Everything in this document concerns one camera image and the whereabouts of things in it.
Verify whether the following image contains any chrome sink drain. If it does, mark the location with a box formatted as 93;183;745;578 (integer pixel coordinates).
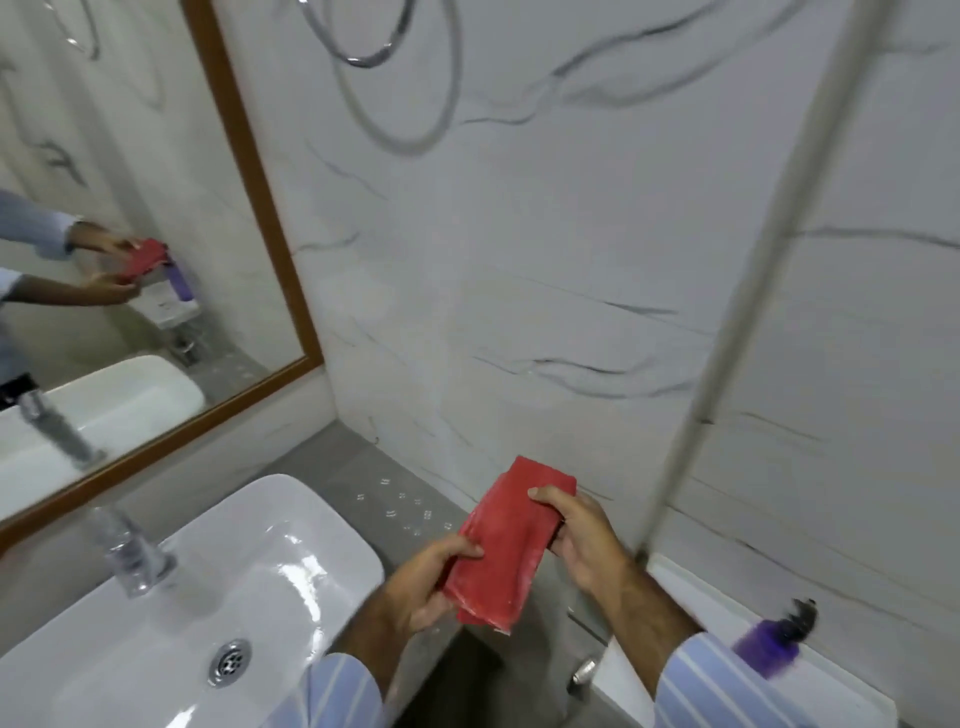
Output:
207;638;253;689

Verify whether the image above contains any person's left hand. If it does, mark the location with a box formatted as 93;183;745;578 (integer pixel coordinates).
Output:
374;533;487;648

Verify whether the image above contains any person's right forearm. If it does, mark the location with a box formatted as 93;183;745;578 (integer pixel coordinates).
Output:
596;562;834;728

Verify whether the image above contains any wooden framed mirror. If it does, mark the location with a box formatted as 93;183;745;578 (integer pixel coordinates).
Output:
0;0;325;553

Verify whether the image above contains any purple spray bottle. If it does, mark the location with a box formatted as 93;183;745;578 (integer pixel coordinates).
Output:
732;597;819;680

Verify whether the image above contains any person's left forearm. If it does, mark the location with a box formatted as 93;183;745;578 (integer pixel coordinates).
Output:
258;592;410;728

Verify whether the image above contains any person's right hand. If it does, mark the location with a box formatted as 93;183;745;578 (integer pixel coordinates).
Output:
527;485;640;603

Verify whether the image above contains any chrome faucet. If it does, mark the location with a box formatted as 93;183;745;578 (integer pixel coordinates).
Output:
86;503;180;600

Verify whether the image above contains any red cloth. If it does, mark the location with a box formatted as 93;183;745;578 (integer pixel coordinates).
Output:
440;455;579;637

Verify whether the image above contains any chrome shower hose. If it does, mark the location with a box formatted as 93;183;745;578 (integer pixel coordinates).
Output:
298;0;418;70

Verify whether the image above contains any white ceramic sink basin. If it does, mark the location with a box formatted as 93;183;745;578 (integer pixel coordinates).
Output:
0;473;385;728

